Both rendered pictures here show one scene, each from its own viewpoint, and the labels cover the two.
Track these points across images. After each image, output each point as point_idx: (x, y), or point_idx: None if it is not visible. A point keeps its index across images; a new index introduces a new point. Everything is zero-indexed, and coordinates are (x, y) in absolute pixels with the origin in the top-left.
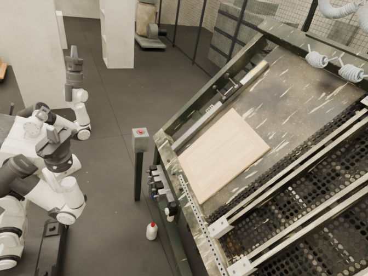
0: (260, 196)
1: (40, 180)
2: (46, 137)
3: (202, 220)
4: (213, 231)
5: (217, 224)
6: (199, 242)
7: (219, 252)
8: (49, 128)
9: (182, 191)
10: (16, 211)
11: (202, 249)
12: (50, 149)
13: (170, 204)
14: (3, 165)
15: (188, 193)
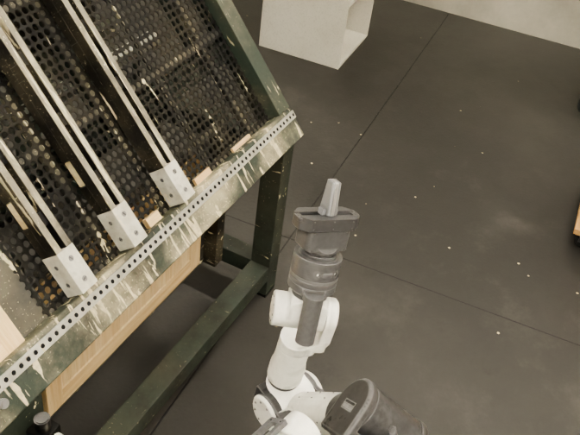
0: (16, 171)
1: (328, 400)
2: (335, 217)
3: (67, 314)
4: (87, 277)
5: (74, 270)
6: (106, 318)
7: (111, 267)
8: (337, 180)
9: (7, 395)
10: None
11: (116, 308)
12: (340, 209)
13: (45, 425)
14: (386, 413)
15: (11, 372)
